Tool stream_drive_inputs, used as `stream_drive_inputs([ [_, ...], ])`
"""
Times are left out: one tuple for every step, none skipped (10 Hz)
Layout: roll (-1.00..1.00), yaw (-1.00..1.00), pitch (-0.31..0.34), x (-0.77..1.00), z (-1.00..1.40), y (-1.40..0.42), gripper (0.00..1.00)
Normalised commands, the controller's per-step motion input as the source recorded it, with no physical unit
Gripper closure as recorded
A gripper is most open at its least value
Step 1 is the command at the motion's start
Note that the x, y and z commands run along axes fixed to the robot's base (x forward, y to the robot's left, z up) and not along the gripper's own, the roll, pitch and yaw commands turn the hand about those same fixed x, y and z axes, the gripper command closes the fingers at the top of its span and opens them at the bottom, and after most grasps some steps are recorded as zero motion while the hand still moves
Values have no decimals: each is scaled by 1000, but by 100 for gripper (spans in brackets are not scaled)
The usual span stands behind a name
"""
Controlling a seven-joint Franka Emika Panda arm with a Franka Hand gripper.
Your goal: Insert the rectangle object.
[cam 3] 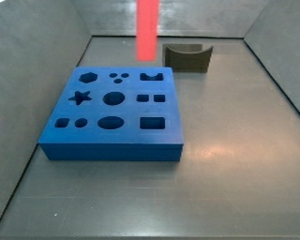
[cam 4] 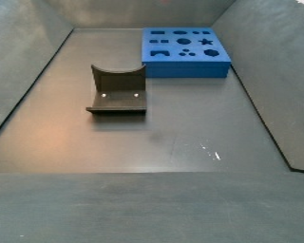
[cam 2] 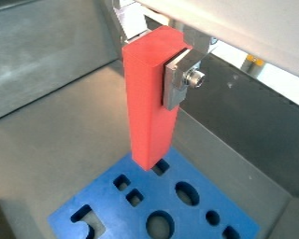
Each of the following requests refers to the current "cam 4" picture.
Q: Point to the black curved holder bracket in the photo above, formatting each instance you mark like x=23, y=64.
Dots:
x=121, y=91

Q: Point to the blue foam shape-sorter block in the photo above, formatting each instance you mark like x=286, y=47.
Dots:
x=183, y=53

